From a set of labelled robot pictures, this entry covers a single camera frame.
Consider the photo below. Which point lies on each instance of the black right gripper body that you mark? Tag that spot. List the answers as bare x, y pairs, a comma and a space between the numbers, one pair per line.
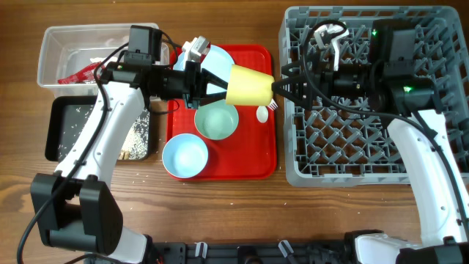
351, 81

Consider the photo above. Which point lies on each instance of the black tray bin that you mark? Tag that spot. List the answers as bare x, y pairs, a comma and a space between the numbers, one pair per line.
56, 114

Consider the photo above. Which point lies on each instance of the light blue bowl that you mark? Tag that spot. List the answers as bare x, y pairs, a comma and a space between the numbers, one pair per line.
185, 156

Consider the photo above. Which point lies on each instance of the red plastic tray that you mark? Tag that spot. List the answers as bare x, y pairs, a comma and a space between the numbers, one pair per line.
250, 152

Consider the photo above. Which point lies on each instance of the light blue plate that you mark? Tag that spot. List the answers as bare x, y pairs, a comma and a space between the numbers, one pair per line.
217, 61

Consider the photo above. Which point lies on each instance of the green bowl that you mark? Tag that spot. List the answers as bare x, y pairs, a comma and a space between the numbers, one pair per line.
216, 121

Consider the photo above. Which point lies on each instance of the white plastic spoon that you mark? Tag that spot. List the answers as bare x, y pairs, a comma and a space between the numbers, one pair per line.
262, 114

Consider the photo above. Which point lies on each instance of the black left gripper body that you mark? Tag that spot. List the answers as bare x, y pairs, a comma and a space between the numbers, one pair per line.
181, 83

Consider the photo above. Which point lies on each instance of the yellow plastic cup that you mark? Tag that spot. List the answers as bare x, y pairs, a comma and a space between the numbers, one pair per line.
247, 87

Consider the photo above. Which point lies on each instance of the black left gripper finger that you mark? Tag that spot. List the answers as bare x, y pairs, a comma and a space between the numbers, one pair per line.
211, 98
211, 78

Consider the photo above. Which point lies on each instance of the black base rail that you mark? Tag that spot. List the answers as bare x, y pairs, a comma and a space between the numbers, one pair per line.
334, 251

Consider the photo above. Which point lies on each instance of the red wrapper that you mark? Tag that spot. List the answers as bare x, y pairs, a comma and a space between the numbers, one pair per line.
85, 75

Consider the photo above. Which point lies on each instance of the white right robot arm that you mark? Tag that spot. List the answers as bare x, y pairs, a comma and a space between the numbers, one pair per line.
410, 109

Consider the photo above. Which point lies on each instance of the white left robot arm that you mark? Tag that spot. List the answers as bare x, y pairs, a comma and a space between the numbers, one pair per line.
74, 207

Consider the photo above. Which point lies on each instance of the white napkin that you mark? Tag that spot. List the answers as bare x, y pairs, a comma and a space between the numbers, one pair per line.
97, 59

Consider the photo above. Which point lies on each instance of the grey dishwasher rack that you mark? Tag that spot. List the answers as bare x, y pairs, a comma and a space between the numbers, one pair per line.
328, 148

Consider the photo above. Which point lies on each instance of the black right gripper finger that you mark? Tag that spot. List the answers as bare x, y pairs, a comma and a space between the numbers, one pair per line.
293, 74
296, 89

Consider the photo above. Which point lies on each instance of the clear plastic bin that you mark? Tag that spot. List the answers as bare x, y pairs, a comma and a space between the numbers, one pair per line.
67, 49

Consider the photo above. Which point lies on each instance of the white plastic fork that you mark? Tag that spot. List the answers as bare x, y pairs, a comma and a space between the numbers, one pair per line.
272, 105

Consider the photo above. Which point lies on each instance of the rice and food scraps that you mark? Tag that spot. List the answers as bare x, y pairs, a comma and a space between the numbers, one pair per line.
74, 118

